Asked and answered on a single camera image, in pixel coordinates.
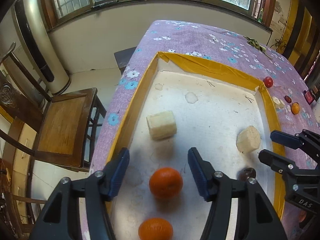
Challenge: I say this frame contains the standing air conditioner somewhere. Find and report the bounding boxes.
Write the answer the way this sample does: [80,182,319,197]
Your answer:
[11,0,71,95]

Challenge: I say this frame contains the wooden chair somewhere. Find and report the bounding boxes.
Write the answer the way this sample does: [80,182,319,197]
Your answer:
[1,43,106,172]

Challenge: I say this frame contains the large orange mandarin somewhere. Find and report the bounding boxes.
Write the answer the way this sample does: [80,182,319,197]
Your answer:
[149,167,183,199]

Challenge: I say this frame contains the small cream sugarcane piece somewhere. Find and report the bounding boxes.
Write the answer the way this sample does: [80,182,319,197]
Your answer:
[272,96,285,109]

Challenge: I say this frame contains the green bottle on sill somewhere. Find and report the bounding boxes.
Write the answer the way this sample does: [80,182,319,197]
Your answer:
[257,8,264,23]

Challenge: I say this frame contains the purple floral tablecloth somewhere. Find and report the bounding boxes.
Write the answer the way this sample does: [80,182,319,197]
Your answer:
[90,20,319,171]

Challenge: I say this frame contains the large cream sugarcane cylinder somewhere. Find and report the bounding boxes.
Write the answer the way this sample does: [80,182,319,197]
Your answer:
[236,126,261,154]

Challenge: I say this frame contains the red tomato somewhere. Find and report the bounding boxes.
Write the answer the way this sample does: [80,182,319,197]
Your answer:
[263,76,274,88]

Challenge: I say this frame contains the dark red jujube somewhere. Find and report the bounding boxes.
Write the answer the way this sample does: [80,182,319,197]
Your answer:
[284,95,292,103]

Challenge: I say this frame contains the dark stool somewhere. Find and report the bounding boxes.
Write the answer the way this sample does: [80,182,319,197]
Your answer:
[114,47,136,74]

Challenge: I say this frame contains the dark red jar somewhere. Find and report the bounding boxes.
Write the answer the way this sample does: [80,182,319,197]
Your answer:
[303,86,319,105]

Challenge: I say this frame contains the right hand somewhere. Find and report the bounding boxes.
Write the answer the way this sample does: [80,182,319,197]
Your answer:
[298,210,308,223]

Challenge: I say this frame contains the small orange kumquat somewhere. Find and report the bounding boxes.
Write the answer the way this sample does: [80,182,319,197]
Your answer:
[291,102,300,115]

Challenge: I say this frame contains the yellow cardboard tray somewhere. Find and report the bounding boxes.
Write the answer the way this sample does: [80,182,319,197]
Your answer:
[108,52,285,239]

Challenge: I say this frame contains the dark purple passion fruit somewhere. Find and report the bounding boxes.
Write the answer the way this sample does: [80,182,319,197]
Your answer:
[237,167,257,181]

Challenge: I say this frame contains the green leafy sprig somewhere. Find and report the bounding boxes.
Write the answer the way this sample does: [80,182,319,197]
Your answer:
[244,36,272,59]

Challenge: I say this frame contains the cream sugarcane chunk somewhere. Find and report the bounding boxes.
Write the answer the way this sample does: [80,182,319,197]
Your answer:
[146,111,177,140]

